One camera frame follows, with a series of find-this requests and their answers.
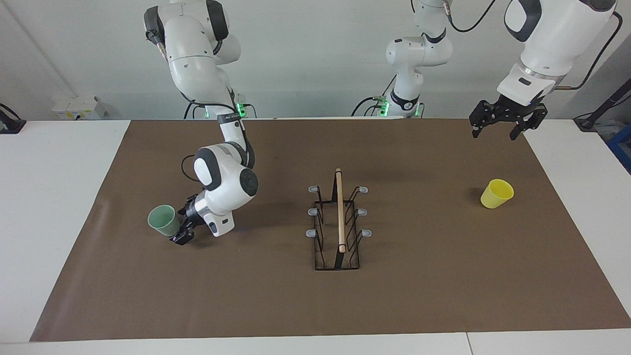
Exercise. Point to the black stand leg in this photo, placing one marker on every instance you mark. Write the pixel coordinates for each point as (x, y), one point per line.
(586, 122)

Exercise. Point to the black clamp mount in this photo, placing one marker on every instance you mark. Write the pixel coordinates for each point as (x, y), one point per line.
(12, 125)

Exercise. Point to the blue crate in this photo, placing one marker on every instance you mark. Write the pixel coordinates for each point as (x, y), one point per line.
(622, 145)

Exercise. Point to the brown table mat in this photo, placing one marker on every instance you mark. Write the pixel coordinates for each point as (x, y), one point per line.
(443, 296)

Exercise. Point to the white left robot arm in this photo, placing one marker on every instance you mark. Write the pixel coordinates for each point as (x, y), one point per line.
(557, 29)

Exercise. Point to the yellow plastic cup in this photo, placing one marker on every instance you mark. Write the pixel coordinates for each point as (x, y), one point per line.
(495, 195)

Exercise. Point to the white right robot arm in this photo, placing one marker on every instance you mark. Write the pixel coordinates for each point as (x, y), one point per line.
(192, 49)

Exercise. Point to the green plastic cup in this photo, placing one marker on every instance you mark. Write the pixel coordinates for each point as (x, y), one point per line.
(161, 219)

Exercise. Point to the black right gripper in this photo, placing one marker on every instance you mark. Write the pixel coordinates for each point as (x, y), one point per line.
(192, 212)

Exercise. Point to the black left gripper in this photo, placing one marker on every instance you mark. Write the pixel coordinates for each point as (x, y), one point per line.
(512, 108)

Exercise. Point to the white wall socket box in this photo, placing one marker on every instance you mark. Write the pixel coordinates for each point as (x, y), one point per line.
(79, 108)

